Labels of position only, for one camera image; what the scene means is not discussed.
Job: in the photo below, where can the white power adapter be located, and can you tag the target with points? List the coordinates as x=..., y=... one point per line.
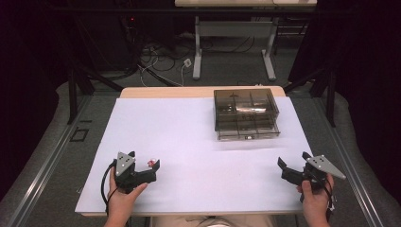
x=187, y=62

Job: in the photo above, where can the person's right hand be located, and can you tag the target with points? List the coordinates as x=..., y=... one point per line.
x=315, y=201

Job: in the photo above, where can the aluminium floor rail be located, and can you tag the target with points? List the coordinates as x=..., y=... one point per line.
x=47, y=164
x=350, y=164

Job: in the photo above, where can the small red and white object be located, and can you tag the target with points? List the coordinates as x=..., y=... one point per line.
x=152, y=162

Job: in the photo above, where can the person's beige trousers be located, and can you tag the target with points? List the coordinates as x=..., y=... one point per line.
x=214, y=221

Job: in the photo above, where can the person's left hand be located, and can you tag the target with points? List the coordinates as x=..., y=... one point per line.
x=121, y=201

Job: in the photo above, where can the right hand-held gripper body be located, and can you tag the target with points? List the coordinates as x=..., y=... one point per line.
x=318, y=170

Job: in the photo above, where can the smoky transparent plastic drawer box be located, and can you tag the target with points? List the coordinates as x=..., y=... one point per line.
x=246, y=113

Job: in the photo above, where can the white metal-framed desk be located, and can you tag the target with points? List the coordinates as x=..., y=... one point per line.
x=235, y=30

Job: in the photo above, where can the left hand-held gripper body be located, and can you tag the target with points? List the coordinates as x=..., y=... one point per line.
x=125, y=164

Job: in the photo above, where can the black metal stand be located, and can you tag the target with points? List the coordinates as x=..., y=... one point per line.
x=77, y=91
x=327, y=94

